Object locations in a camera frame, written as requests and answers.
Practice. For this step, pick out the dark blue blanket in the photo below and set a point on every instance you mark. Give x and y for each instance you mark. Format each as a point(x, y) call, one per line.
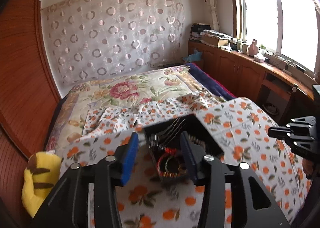
point(211, 84)

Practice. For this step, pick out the pile of clothes and papers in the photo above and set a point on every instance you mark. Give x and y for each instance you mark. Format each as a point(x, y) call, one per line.
point(200, 32)

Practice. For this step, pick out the person's right hand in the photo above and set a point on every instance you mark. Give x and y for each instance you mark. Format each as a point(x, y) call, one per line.
point(309, 169)

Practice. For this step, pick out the pink ceramic figurine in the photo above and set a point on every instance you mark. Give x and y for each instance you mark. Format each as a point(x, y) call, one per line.
point(253, 48)

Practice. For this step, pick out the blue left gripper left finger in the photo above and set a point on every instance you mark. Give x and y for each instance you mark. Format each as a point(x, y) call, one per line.
point(67, 203)

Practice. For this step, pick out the yellow striped plush toy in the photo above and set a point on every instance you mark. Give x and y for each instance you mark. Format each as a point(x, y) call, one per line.
point(40, 176)

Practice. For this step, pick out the wooden side cabinet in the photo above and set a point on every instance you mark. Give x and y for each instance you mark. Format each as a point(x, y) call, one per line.
point(282, 96)

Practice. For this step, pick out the sheer circle pattern curtain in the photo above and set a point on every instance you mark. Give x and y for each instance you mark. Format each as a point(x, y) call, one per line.
point(95, 39)

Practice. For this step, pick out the orange print bed sheet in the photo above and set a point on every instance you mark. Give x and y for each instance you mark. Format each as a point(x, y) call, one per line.
point(238, 126)

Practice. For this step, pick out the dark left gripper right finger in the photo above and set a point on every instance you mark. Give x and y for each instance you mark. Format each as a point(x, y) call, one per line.
point(252, 204)

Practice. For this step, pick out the floral quilt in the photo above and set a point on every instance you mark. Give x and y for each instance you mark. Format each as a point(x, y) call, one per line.
point(127, 91)

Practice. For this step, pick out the window with brown frame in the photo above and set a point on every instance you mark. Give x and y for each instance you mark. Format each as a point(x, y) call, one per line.
point(288, 28)

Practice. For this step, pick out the black square jewelry box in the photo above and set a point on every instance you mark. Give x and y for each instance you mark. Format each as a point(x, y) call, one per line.
point(169, 162)

